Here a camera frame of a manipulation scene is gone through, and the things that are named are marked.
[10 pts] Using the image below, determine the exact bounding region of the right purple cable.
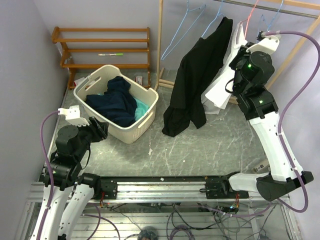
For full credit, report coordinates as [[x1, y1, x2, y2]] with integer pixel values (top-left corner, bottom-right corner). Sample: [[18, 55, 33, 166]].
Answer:
[[266, 30, 320, 213]]

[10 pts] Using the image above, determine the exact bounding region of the teal garment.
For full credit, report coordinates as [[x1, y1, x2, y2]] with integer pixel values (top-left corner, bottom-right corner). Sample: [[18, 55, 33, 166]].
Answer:
[[87, 92, 149, 128]]

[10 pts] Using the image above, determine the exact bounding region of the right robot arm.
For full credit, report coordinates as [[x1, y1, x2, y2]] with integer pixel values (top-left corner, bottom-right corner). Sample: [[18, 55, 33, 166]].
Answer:
[[203, 41, 314, 202]]

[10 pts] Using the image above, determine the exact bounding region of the white laundry basket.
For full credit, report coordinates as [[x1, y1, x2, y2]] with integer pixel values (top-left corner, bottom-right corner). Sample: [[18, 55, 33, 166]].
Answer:
[[73, 64, 159, 144]]

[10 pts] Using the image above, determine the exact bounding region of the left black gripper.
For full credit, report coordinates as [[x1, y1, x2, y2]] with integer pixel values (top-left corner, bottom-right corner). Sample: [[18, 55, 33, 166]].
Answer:
[[71, 115, 110, 160]]

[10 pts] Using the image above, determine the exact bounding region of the white t shirt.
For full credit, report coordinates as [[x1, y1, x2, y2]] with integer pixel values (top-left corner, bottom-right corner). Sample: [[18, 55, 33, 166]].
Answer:
[[201, 21, 248, 115]]

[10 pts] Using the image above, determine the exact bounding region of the small red white box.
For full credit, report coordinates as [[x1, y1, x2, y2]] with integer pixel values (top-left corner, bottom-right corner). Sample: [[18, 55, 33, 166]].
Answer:
[[135, 76, 143, 85]]

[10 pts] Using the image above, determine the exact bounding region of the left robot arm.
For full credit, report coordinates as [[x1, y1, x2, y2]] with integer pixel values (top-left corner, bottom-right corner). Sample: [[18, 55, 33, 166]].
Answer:
[[31, 117, 118, 240]]

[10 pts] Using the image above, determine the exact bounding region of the brown wooden shoe rack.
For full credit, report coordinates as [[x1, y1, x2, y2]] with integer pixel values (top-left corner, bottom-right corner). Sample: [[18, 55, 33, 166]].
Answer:
[[51, 26, 151, 90]]

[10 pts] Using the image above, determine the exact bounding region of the navy blue garment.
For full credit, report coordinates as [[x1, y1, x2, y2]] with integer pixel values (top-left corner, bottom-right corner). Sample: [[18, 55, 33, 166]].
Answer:
[[85, 76, 137, 128]]

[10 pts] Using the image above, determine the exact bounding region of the blue hanger far left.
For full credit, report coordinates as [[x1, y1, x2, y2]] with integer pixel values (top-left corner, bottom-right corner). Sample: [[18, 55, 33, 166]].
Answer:
[[160, 0, 207, 61]]

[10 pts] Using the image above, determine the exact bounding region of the blue hanger holding black shirt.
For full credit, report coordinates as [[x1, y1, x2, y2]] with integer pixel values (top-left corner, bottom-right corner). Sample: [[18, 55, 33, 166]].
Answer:
[[201, 0, 225, 39]]

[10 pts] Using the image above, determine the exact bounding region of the aluminium mounting rail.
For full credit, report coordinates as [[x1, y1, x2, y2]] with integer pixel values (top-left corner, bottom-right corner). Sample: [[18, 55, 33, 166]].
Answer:
[[26, 176, 291, 203]]

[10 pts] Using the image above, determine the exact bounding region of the white label tag device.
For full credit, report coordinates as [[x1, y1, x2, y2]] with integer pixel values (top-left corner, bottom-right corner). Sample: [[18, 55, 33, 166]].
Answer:
[[253, 159, 270, 173]]

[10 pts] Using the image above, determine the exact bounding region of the white paper scrap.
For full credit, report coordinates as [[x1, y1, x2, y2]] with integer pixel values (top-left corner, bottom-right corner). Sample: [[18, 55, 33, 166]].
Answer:
[[73, 77, 85, 87]]

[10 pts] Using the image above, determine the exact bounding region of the black t shirt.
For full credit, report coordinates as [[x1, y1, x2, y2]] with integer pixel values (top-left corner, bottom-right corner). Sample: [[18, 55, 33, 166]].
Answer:
[[162, 17, 233, 137]]

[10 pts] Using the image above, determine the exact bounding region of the blue hanger right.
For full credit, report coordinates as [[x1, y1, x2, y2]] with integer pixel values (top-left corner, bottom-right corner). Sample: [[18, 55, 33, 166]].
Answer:
[[257, 0, 284, 32]]

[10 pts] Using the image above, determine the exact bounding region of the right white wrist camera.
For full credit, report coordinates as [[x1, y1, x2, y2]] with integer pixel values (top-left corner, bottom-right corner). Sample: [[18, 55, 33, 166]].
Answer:
[[246, 31, 281, 55]]

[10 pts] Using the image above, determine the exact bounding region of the pink wire hanger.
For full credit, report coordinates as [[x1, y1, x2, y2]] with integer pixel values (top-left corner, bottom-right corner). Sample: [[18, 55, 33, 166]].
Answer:
[[244, 0, 260, 39]]

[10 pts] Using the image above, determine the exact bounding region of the light wooden clothes rack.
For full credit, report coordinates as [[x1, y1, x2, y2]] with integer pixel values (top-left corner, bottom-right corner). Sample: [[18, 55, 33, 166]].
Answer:
[[154, 0, 320, 107]]

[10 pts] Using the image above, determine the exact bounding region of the green white pen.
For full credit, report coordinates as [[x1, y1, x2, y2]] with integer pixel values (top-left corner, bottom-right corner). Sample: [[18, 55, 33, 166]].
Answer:
[[98, 53, 124, 57]]

